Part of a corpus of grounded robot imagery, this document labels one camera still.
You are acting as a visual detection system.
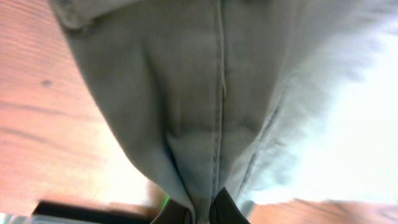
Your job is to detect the beige khaki shorts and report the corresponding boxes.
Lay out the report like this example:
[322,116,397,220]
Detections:
[50,0,397,223]

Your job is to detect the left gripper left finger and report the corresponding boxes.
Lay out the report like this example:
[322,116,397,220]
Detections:
[150,199,192,224]

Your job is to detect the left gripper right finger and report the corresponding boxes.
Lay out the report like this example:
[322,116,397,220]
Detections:
[210,187,249,224]

